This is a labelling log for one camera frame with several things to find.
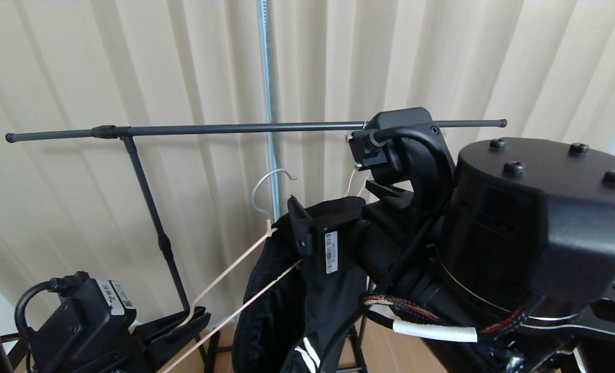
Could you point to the beige curtain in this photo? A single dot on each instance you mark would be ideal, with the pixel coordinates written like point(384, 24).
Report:
point(79, 62)

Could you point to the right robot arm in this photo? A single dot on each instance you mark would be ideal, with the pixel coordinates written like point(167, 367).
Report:
point(535, 233)

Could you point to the pink clothes hanger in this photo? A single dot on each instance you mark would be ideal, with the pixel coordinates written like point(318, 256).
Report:
point(230, 272)
point(351, 184)

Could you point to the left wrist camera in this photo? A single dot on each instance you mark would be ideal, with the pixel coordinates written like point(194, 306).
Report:
point(79, 321)

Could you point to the black clothes rack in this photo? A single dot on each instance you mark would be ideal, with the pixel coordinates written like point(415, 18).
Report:
point(183, 129)

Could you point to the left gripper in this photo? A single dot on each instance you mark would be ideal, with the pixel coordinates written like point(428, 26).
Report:
point(116, 357)

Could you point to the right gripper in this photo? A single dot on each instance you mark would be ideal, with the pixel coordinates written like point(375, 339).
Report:
point(380, 238)

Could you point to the black shorts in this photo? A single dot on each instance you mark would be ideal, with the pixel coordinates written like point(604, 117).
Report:
point(281, 311)

